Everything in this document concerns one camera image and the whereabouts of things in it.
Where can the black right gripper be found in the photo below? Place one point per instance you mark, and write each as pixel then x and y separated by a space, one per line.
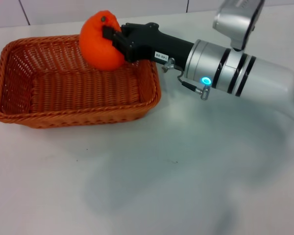
pixel 159 45

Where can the orange toy tangerine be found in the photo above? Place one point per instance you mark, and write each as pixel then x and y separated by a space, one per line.
pixel 98 46

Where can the orange woven wicker basket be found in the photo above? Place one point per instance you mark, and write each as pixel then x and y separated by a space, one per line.
pixel 71 98

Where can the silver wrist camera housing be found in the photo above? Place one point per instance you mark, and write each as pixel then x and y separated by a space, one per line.
pixel 237 22

